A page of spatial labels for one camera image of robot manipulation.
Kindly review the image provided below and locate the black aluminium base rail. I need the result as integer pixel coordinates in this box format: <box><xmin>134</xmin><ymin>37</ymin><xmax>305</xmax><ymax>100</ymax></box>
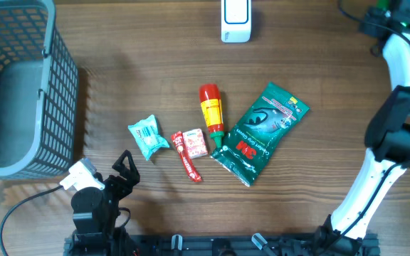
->
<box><xmin>63</xmin><ymin>233</ymin><xmax>381</xmax><ymax>256</ymax></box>

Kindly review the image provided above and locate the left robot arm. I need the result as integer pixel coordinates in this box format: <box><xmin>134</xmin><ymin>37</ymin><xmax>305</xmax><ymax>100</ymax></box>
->
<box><xmin>63</xmin><ymin>150</ymin><xmax>140</xmax><ymax>256</ymax></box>

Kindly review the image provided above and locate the red Nescafe stick sachet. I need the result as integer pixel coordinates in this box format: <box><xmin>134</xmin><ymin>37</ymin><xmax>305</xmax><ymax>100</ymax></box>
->
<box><xmin>171</xmin><ymin>132</ymin><xmax>202</xmax><ymax>182</ymax></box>

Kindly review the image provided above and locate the black left camera cable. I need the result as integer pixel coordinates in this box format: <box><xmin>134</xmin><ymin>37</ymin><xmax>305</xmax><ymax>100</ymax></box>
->
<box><xmin>0</xmin><ymin>184</ymin><xmax>65</xmax><ymax>256</ymax></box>

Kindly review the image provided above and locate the red sauce bottle green cap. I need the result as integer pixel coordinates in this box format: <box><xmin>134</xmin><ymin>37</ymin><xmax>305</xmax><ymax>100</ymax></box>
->
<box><xmin>199</xmin><ymin>84</ymin><xmax>224</xmax><ymax>148</ymax></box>

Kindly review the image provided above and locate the green 3M gloves packet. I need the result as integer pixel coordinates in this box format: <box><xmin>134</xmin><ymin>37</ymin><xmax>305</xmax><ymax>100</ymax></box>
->
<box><xmin>211</xmin><ymin>82</ymin><xmax>310</xmax><ymax>186</ymax></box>

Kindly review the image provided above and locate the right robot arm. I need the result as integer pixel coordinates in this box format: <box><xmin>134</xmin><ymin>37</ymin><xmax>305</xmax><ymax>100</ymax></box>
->
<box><xmin>310</xmin><ymin>0</ymin><xmax>410</xmax><ymax>255</ymax></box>

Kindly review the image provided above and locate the grey plastic mesh basket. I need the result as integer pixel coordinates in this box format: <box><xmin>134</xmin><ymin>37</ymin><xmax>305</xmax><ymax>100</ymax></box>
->
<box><xmin>0</xmin><ymin>0</ymin><xmax>79</xmax><ymax>179</ymax></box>

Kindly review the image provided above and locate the white barcode scanner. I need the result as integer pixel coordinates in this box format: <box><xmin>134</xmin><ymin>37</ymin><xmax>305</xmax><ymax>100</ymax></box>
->
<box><xmin>221</xmin><ymin>0</ymin><xmax>252</xmax><ymax>43</ymax></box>

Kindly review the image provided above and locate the pale teal tissue packet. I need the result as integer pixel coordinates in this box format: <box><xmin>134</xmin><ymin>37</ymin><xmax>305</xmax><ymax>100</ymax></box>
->
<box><xmin>128</xmin><ymin>114</ymin><xmax>169</xmax><ymax>161</ymax></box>

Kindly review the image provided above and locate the red white small packet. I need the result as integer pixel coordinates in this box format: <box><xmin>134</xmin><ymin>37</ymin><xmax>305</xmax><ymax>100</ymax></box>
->
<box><xmin>182</xmin><ymin>128</ymin><xmax>208</xmax><ymax>159</ymax></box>

